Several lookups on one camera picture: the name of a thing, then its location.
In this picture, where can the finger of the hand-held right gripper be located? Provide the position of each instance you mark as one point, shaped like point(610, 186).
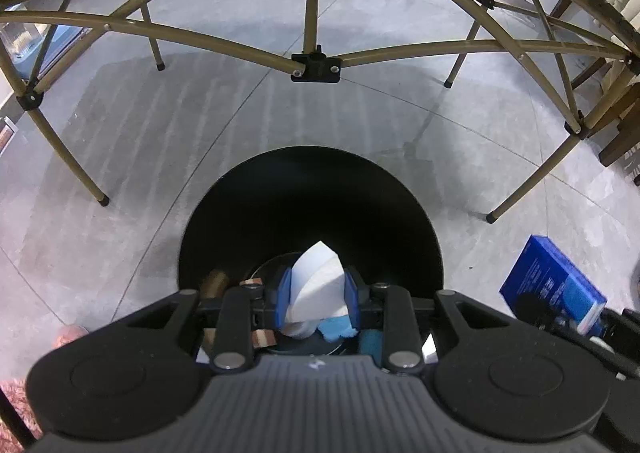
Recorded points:
point(545, 315)

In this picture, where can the small floor heater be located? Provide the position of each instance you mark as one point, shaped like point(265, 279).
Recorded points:
point(6, 135)

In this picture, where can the tan slatted folding table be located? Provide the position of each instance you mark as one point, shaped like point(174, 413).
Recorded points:
point(316, 68)

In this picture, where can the dark wooden chair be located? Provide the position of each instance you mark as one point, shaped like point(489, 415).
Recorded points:
point(620, 143)

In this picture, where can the small blue box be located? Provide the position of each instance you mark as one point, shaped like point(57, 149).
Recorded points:
point(545, 278)

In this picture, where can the yellow plush toy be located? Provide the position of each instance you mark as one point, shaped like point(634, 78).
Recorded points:
point(215, 283)

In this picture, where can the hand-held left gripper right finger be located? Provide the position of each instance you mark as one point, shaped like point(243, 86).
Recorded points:
point(352, 303)

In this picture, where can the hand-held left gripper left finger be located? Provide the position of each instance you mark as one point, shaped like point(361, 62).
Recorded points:
point(283, 303)

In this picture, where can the pink fluffy rug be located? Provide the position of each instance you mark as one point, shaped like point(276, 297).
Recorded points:
point(15, 398)

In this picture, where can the black trash bin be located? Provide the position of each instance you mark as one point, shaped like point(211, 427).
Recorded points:
point(310, 193)

